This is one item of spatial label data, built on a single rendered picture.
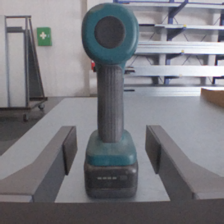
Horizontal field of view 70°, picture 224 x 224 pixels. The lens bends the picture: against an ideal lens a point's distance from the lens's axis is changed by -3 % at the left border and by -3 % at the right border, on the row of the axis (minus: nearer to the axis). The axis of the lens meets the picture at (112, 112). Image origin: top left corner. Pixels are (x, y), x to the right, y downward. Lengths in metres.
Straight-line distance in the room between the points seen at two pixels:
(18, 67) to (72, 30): 2.48
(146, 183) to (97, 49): 0.20
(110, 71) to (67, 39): 4.78
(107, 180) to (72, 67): 4.72
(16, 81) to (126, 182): 2.69
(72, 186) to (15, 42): 2.79
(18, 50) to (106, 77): 2.73
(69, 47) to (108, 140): 4.75
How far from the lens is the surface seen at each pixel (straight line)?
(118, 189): 0.23
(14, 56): 2.92
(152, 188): 0.26
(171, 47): 4.04
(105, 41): 0.18
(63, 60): 4.96
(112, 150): 0.21
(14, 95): 2.84
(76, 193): 0.26
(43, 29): 5.02
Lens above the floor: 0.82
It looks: 15 degrees down
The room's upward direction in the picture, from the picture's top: straight up
